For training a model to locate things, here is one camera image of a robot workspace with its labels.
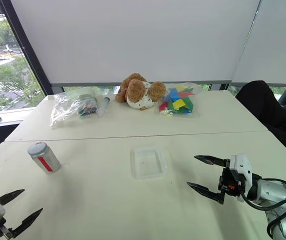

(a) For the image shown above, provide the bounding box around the narrow white roller blind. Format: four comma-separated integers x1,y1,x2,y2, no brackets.
232,0,286,86

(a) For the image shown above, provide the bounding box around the black cloth covered chair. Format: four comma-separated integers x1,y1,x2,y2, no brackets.
235,80,286,165

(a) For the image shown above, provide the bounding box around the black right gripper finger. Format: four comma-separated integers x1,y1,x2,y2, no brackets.
194,154,227,168
186,181,225,206

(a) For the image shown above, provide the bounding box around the large white roller blind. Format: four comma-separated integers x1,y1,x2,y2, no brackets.
9,0,261,88

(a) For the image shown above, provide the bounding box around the brown teddy bear plush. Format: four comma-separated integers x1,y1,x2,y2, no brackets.
115,72,167,111

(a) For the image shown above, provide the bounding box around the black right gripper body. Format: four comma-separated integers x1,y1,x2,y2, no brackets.
218,158,244,199

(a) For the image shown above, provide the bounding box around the white jar with red label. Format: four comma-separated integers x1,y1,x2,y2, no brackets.
27,141,62,174

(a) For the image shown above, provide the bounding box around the dark window frame post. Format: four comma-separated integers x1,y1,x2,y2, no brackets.
0,0,54,96

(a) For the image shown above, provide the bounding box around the grey bottle cap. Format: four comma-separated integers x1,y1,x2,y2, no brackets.
27,141,46,156

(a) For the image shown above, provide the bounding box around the plastic bag of coloured pieces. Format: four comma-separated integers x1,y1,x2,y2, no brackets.
157,81,204,119

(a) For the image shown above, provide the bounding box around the clear plastic bag with items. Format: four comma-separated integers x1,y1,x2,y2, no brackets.
50,86,100,128

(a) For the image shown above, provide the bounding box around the clear plastic tray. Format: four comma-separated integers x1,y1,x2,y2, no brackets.
132,146,169,180

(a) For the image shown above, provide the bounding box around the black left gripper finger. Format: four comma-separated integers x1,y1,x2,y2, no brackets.
12,207,44,239
0,189,26,207

